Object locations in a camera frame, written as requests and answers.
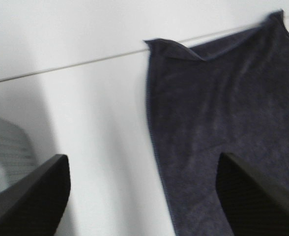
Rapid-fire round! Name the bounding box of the dark grey towel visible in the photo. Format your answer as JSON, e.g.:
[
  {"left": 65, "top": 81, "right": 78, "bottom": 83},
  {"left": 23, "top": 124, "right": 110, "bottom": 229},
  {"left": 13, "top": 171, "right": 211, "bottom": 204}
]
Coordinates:
[{"left": 146, "top": 10, "right": 289, "bottom": 236}]

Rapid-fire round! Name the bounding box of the grey perforated laundry basket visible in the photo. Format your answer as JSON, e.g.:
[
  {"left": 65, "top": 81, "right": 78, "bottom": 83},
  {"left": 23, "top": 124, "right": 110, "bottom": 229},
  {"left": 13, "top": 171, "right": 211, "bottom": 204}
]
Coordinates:
[{"left": 0, "top": 118, "right": 38, "bottom": 192}]

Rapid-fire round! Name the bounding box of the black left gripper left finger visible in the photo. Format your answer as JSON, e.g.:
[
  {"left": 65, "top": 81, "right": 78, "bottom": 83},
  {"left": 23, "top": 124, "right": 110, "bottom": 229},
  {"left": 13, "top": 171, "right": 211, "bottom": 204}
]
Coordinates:
[{"left": 0, "top": 154, "right": 71, "bottom": 236}]

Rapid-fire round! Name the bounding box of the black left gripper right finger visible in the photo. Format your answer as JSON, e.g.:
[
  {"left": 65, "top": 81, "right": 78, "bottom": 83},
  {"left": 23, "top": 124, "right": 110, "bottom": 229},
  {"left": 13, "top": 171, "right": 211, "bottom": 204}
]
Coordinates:
[{"left": 215, "top": 153, "right": 289, "bottom": 236}]

